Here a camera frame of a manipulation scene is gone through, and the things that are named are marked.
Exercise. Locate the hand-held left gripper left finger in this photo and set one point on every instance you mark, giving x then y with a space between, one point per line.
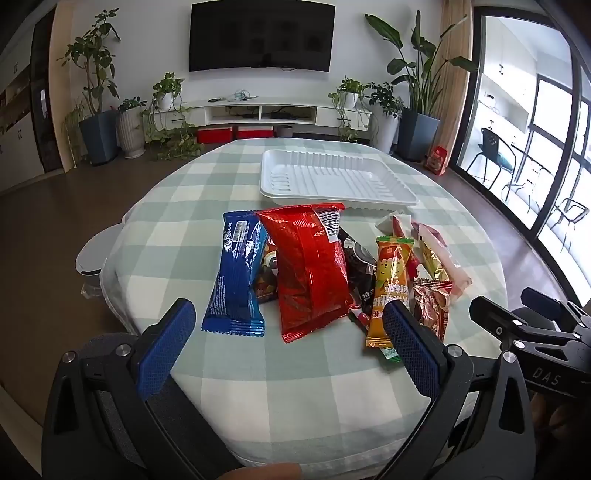
161 355

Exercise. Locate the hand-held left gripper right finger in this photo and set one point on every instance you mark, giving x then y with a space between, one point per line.
413 350

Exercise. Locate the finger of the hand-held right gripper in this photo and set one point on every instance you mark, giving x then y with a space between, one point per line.
540 302
498 323

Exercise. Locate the green snack packet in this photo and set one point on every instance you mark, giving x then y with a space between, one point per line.
390 354

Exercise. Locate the brown snack packet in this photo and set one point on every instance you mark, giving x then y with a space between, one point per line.
431 304

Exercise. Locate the long white pink snack packet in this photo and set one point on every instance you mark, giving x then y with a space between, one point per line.
455 277

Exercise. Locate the orange snack packet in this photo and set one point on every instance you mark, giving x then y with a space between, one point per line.
388 272

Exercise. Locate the gold snack packet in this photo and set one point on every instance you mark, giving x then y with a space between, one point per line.
431 261

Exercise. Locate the black snack packet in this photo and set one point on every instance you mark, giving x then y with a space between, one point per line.
362 272

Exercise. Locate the blue snack packet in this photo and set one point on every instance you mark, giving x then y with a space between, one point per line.
235 277

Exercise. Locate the red snack bag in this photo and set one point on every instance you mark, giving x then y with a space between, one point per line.
314 277

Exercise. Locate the white red snack packet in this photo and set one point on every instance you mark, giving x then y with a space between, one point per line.
399 226

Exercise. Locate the panda cartoon snack packet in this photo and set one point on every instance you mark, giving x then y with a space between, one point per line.
268 267

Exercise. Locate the white plastic tray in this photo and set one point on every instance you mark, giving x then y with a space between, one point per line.
332 180

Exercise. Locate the person's right hand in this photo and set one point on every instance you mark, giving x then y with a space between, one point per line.
545 413

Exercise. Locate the person's left hand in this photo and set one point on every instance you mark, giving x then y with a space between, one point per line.
268 473

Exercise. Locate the black metal balcony armchair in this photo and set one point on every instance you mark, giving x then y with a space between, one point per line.
570 214

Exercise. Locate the white round stool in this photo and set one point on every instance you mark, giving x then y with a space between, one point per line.
94 254

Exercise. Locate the balcony glass table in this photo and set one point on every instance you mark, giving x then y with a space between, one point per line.
531 166

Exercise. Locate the black balcony chair teal cushion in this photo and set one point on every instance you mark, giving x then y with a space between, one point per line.
487 143

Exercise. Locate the green white checkered tablecloth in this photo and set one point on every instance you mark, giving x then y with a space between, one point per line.
207 194

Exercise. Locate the red gift bag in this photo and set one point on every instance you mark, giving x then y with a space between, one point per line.
436 161

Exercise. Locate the large-leaf plant blue pot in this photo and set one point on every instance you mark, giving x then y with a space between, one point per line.
418 136

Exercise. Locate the black framed sliding glass door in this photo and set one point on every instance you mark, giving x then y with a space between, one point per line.
508 92

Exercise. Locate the bushy plant tall white pot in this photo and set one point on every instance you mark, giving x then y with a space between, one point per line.
383 134

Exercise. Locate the small plant ribbed white pot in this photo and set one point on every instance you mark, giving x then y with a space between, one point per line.
129 134

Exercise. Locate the tall tree plant grey pot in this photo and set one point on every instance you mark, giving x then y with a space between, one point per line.
98 138

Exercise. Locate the red storage box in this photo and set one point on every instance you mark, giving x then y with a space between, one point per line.
214 135
254 132

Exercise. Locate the beige curtain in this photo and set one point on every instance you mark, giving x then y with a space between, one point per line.
455 92

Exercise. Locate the white television cabinet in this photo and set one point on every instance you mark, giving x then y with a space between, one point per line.
221 113

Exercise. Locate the small grey empty pot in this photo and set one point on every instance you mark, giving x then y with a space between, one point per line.
284 131

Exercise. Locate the trailing vine plant white pot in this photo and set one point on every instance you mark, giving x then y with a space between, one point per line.
351 100
165 100

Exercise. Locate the black set-top box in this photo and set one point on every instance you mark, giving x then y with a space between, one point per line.
282 113

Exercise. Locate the white wall cupboard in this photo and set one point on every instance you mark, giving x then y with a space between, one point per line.
18 138

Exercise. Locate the black wall television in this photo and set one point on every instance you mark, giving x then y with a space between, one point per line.
261 34

